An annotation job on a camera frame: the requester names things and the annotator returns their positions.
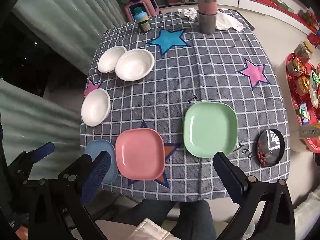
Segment red topped white cabinet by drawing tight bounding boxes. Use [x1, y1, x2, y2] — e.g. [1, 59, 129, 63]
[216, 0, 320, 37]

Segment glass jar yellow lid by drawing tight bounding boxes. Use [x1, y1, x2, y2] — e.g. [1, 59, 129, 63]
[294, 41, 314, 62]

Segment gold jar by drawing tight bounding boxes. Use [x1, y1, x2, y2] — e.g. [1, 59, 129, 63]
[296, 76, 310, 95]

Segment green square plate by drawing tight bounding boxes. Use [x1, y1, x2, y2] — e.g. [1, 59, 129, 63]
[183, 102, 238, 159]

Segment white fuzzy cloth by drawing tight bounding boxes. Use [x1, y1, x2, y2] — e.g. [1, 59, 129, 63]
[294, 190, 320, 240]

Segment green flat box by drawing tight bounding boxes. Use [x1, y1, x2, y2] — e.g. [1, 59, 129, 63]
[271, 0, 294, 13]

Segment white quilted jacket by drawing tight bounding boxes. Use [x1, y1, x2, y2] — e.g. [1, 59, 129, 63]
[127, 217, 175, 240]

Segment person's legs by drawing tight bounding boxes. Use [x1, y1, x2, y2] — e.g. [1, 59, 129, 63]
[110, 200, 218, 240]

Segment pink and grey flask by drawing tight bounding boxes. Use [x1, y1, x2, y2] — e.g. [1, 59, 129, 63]
[196, 0, 217, 34]

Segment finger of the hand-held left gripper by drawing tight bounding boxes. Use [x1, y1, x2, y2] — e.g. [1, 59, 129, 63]
[11, 166, 60, 193]
[7, 142, 55, 172]

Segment green bottle with blue cap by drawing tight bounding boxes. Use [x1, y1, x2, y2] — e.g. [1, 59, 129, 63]
[134, 7, 152, 32]

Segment blue square plate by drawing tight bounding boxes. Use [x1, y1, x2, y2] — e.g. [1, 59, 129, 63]
[84, 140, 118, 184]

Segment pink square plate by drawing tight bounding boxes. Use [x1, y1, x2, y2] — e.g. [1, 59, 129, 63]
[115, 128, 166, 180]

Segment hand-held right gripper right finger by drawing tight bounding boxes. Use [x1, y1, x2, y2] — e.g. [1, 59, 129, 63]
[213, 152, 296, 240]

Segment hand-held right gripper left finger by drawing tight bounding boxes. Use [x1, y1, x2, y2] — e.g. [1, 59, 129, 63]
[27, 151, 112, 240]

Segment pale green curtain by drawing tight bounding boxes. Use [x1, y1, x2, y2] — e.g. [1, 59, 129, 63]
[0, 0, 127, 155]

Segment red tray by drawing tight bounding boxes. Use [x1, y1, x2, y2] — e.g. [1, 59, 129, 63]
[285, 52, 320, 153]

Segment black round tin red beads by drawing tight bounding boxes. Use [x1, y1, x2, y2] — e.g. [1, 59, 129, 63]
[256, 129, 285, 167]

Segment small green packet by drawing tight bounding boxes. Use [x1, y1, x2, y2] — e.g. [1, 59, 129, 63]
[297, 107, 310, 120]

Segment white crumpled cloth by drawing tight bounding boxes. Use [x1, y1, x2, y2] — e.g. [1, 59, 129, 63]
[215, 11, 244, 32]

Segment large white bowl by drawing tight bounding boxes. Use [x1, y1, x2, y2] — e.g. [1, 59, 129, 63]
[115, 49, 155, 81]

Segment beige printed box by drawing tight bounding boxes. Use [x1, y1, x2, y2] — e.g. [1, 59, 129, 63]
[299, 124, 320, 139]

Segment purple plastic stool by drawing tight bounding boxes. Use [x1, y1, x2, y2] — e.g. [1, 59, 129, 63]
[124, 0, 160, 22]

